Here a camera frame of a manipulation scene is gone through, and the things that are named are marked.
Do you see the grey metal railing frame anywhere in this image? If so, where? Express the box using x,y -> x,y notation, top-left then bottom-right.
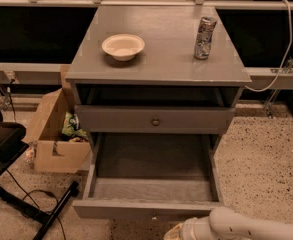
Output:
0,0 -> 293,91

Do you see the green snack bag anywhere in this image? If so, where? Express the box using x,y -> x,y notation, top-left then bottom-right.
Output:
61,112 -> 88,140

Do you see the white paper bowl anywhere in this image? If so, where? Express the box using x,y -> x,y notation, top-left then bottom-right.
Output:
102,34 -> 145,61

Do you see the grey drawer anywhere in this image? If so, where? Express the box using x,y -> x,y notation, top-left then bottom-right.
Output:
75,105 -> 235,134
73,133 -> 224,221

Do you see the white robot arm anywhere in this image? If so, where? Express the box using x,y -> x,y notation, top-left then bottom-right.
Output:
164,207 -> 293,240

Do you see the black chair with stand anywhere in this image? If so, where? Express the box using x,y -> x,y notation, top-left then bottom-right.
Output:
0,111 -> 79,240

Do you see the open cardboard box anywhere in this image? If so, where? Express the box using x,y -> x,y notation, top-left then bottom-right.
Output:
23,65 -> 91,173

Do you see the crushed silver drink can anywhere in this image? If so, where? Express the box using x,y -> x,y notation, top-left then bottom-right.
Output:
194,16 -> 217,60

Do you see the black floor cable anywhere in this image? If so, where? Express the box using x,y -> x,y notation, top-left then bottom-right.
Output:
4,169 -> 68,240

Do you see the white cable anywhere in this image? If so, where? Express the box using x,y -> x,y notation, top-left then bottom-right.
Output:
244,0 -> 293,93

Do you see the grey wooden drawer cabinet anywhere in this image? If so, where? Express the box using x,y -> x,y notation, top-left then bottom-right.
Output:
65,5 -> 253,142

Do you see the grey top drawer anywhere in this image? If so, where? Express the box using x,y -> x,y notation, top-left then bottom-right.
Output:
75,105 -> 235,134

